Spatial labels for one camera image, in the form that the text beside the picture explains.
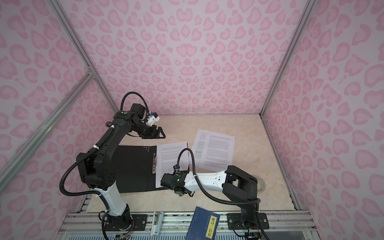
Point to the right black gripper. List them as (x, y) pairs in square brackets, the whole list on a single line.
[(175, 191)]

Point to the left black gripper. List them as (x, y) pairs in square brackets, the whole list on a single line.
[(152, 134)]

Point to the white black file folder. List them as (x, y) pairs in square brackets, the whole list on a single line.
[(133, 168)]

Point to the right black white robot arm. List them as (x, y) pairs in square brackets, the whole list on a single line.
[(233, 187)]

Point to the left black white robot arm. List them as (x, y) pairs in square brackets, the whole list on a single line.
[(91, 166)]

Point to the metal folder clip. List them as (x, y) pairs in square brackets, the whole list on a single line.
[(154, 163)]

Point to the blue book yellow label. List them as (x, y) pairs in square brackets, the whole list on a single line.
[(203, 225)]

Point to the clear tape roll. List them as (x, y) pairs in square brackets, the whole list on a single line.
[(261, 184)]

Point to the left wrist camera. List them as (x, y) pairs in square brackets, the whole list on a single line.
[(151, 118)]

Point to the left aluminium corner post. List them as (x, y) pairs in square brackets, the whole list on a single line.
[(64, 20)]

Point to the aluminium corner post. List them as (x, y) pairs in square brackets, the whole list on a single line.
[(308, 11), (64, 20)]

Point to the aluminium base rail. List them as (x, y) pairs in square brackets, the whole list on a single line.
[(272, 225)]

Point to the aluminium diagonal frame bar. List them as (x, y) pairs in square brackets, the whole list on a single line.
[(19, 160)]

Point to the right aluminium corner post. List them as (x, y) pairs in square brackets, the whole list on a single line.
[(308, 11)]

